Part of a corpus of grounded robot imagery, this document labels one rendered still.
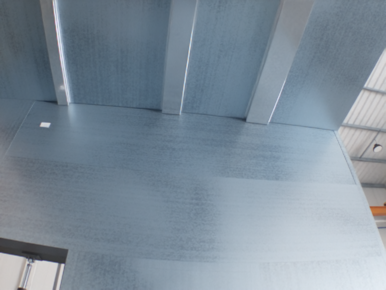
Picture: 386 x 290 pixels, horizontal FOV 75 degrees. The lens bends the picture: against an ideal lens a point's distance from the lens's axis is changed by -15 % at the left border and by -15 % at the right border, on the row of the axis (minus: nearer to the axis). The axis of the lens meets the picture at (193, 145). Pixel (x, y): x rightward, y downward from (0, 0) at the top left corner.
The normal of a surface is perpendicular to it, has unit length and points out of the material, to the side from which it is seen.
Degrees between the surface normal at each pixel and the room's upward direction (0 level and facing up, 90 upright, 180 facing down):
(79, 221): 90
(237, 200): 90
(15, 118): 90
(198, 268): 90
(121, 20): 180
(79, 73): 180
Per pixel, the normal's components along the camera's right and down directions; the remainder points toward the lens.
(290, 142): 0.14, -0.68
